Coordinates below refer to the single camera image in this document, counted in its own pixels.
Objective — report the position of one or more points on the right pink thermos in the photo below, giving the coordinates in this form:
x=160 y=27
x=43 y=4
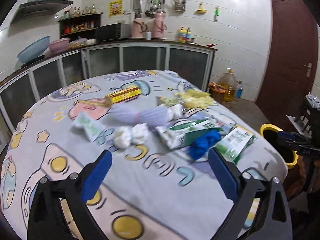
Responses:
x=159 y=26

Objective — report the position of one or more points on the green white milk carton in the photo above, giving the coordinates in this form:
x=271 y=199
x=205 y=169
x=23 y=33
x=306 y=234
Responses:
x=232 y=145

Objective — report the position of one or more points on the yellow dish soap bottle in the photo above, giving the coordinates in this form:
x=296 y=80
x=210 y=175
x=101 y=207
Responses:
x=184 y=34

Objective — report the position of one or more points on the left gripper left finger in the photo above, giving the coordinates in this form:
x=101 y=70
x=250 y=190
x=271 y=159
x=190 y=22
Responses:
x=46 y=218

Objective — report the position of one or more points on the yellow red long box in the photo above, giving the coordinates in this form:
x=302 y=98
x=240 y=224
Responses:
x=125 y=94

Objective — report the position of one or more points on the left pink thermos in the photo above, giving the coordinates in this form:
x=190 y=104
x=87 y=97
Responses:
x=138 y=27

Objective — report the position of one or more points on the blue plastic basin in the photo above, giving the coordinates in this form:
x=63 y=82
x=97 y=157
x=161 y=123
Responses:
x=34 y=50

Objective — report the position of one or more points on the cooking oil jug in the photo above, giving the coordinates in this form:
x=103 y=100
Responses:
x=228 y=80

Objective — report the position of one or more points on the green wall brush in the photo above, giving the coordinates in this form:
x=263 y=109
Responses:
x=217 y=14

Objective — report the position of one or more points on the crumpled white tissue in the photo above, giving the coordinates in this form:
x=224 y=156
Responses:
x=124 y=136

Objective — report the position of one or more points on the yellow wall poster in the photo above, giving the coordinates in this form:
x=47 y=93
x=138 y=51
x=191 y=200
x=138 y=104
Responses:
x=115 y=8

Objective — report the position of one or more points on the hanging utensil rack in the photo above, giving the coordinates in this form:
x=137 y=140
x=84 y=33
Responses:
x=148 y=8

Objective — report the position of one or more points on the pink thermos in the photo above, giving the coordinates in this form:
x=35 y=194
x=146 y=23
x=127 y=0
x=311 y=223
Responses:
x=159 y=26
x=138 y=27

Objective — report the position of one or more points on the small green white packet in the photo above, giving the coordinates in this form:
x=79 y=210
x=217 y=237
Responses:
x=91 y=128

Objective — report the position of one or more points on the blue disposable glove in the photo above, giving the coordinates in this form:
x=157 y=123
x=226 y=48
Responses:
x=202 y=144

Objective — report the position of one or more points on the blue water bottle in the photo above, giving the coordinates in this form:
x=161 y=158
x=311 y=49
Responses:
x=239 y=90

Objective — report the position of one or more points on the pink plastic basin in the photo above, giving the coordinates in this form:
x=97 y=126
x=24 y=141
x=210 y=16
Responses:
x=58 y=46

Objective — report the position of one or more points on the yellow cabbage leaf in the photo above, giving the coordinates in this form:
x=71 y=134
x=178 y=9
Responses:
x=195 y=99

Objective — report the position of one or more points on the cartoon print tablecloth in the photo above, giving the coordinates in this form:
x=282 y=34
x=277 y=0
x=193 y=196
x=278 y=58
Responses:
x=150 y=191

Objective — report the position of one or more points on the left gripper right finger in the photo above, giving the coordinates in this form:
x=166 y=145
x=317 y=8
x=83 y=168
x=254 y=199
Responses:
x=272 y=219

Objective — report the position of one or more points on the brown basket on floor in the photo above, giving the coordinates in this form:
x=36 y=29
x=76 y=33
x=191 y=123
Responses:
x=217 y=92

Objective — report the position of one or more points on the wall wire basket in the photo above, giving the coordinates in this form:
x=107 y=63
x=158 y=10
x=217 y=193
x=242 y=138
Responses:
x=179 y=5

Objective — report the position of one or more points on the dark red door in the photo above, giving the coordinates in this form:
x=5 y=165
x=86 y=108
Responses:
x=292 y=62

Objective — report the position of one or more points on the range hood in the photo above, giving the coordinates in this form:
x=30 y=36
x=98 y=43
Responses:
x=34 y=8

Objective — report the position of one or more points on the kitchen counter cabinet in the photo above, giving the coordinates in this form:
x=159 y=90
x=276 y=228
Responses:
x=28 y=85

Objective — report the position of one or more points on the dark wooden spice shelf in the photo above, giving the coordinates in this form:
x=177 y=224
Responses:
x=83 y=26

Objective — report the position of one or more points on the yellow wall hook holder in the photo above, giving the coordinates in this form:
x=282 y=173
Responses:
x=200 y=10

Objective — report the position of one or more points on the black microwave oven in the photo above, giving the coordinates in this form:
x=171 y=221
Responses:
x=110 y=32

